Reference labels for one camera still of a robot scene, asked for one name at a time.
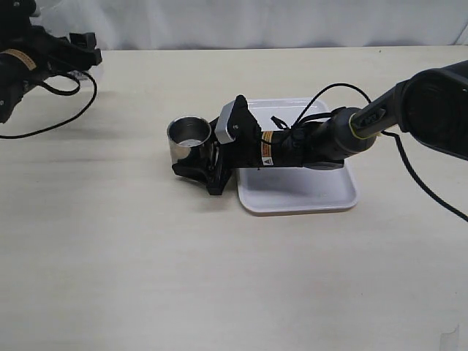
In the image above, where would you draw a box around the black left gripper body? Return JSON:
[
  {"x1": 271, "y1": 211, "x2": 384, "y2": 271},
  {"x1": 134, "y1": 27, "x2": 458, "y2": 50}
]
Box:
[{"x1": 1, "y1": 25, "x2": 79, "y2": 124}]

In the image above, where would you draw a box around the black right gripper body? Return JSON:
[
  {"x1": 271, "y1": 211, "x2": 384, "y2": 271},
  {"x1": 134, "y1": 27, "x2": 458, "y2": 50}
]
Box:
[{"x1": 207, "y1": 95, "x2": 306, "y2": 195}]

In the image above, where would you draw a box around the stainless steel cup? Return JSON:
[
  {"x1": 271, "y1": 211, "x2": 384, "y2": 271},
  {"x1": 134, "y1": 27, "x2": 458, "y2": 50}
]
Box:
[{"x1": 167, "y1": 116, "x2": 212, "y2": 165}]

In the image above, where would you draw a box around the clear plastic bottle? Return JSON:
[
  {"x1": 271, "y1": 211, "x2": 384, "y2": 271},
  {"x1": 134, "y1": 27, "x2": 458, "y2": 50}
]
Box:
[{"x1": 70, "y1": 67, "x2": 104, "y2": 87}]

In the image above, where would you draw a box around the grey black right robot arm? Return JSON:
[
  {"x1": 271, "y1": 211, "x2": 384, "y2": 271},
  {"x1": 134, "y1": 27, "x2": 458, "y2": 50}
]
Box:
[{"x1": 171, "y1": 61, "x2": 467, "y2": 195}]

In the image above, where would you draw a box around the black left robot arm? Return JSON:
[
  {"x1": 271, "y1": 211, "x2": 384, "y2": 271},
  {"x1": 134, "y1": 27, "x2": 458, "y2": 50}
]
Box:
[{"x1": 1, "y1": 1, "x2": 102, "y2": 124}]

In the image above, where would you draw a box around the white curtain backdrop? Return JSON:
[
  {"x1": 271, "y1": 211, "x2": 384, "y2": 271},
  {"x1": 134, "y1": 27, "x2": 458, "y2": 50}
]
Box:
[{"x1": 37, "y1": 1, "x2": 467, "y2": 50}]

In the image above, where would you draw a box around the white plastic tray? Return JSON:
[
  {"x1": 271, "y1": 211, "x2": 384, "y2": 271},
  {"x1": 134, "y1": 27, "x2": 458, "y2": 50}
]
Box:
[{"x1": 235, "y1": 97, "x2": 359, "y2": 216}]

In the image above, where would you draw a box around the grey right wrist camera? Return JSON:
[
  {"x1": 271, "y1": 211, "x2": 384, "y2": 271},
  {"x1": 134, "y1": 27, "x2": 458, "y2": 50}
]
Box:
[{"x1": 214, "y1": 100, "x2": 237, "y2": 145}]

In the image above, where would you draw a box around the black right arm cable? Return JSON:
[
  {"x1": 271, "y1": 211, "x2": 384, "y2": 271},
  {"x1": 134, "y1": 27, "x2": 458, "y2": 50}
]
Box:
[{"x1": 270, "y1": 83, "x2": 468, "y2": 223}]

